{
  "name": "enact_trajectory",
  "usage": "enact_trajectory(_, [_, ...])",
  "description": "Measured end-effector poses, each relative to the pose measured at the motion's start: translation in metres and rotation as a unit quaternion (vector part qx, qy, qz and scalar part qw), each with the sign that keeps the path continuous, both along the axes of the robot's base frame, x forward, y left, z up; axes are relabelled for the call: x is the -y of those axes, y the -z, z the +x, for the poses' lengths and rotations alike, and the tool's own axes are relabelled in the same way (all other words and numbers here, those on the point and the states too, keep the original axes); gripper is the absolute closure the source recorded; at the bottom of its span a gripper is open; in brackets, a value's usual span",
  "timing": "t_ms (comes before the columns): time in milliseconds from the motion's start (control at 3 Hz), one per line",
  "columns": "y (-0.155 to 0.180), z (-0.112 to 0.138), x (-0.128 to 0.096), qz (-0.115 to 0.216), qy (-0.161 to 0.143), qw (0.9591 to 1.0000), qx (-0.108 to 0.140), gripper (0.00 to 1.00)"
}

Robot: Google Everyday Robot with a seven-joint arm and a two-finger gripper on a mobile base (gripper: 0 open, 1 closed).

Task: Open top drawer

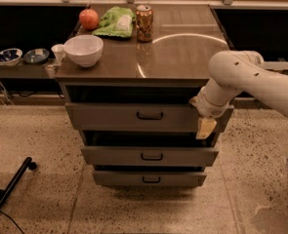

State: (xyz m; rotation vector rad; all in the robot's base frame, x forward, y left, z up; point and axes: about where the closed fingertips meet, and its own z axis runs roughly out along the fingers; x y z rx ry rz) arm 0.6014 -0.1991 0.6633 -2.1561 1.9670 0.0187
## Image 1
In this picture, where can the grey drawer cabinet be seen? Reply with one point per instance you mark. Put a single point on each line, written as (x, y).
(170, 69)

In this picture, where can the blue patterned bowl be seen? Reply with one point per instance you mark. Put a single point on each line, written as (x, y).
(10, 57)

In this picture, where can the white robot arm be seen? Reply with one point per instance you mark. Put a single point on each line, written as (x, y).
(231, 73)

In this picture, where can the dark green bowl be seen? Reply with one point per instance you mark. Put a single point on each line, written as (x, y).
(36, 56)

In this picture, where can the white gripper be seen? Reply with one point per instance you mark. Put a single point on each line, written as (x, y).
(207, 107)

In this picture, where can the grey top drawer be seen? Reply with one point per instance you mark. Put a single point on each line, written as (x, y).
(133, 117)

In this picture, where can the white bowl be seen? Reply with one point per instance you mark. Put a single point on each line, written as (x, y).
(84, 50)

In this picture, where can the grey middle drawer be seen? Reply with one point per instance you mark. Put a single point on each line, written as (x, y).
(149, 156)

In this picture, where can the grey drawer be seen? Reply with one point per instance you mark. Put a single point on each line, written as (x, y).
(149, 156)
(188, 179)
(133, 117)

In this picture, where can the grey bottom drawer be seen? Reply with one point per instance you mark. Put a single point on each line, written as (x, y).
(188, 179)

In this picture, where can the grey side shelf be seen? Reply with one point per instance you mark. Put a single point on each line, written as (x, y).
(30, 71)

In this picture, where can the gold soda can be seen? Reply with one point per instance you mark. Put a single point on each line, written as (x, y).
(144, 23)

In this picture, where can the green chip bag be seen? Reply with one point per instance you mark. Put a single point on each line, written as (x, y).
(116, 22)

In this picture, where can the small white cup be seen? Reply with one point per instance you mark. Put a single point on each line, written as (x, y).
(58, 52)

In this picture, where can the black chair leg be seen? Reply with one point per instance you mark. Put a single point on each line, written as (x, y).
(27, 164)

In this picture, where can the red apple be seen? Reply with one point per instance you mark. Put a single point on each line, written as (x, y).
(89, 19)

